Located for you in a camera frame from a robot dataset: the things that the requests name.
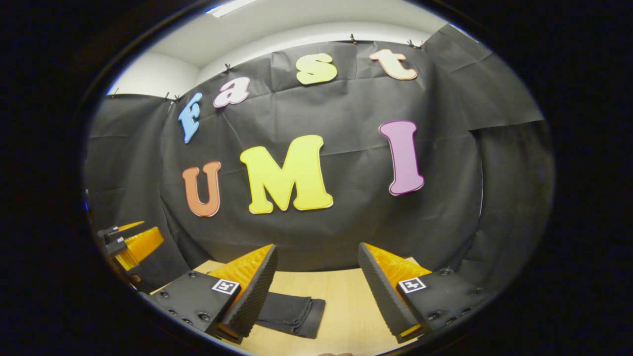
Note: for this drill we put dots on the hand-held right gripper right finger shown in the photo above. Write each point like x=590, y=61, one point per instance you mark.
x=383, y=296

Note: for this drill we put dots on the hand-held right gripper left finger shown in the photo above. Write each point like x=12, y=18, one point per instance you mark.
x=252, y=296

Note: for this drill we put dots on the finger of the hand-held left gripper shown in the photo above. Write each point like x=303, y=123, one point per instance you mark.
x=111, y=231
x=138, y=247

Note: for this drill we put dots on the dark grey jeans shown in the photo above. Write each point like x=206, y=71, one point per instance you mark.
x=296, y=314

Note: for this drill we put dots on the black backdrop cloth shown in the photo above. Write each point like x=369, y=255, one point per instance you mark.
x=356, y=109

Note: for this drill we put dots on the ceiling light panel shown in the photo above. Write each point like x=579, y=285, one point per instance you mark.
x=230, y=7

